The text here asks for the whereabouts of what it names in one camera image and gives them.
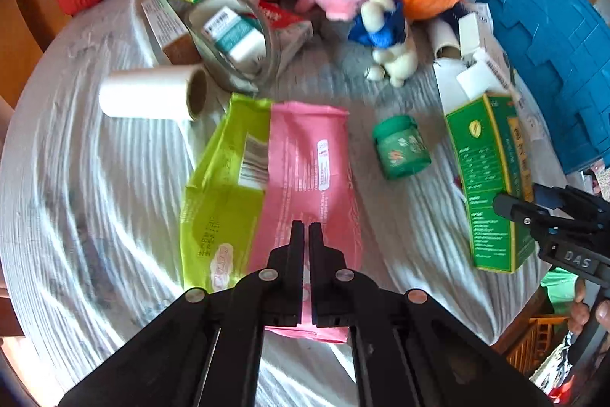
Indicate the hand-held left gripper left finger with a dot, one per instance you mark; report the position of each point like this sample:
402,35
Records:
296,254

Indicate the pink wipes packet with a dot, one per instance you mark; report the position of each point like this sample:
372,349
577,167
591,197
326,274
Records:
305,164

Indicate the person's right hand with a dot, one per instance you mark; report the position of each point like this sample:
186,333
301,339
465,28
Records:
579,311

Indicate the red and silver box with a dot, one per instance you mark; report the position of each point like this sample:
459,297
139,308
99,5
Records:
286,18

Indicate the small white box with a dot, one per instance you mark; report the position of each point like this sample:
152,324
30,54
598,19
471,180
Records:
472,32

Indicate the white carton with brown side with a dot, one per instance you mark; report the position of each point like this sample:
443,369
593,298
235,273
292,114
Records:
159,18

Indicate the wooden slatted chair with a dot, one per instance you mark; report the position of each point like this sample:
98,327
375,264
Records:
533,340

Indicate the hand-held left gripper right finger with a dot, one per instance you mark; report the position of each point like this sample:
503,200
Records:
315,254

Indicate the white rabbit plush blue clothes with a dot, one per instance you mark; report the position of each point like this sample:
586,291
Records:
400,59

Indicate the white cardboard tube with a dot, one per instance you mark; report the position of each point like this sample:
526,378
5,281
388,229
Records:
443,37

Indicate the white paper roll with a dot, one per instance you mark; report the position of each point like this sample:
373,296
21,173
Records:
143,92

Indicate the green cloth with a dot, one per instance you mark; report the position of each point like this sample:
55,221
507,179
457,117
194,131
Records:
557,288

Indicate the white open carton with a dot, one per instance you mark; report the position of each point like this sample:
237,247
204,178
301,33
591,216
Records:
481,75

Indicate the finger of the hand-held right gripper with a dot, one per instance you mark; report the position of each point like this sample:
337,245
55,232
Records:
555,195
519,209

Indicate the tall green box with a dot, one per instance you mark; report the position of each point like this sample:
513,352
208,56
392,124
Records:
486,178

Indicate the white and teal box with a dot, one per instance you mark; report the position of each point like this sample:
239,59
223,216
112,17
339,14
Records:
233,35

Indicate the small green jar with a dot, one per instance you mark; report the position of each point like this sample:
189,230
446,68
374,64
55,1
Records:
400,147

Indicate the blue foam puzzle mat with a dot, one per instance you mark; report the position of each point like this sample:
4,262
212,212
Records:
548,30

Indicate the green wipes packet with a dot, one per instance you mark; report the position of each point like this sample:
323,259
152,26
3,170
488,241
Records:
214,197

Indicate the grey tape roll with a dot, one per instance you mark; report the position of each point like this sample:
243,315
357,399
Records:
274,49

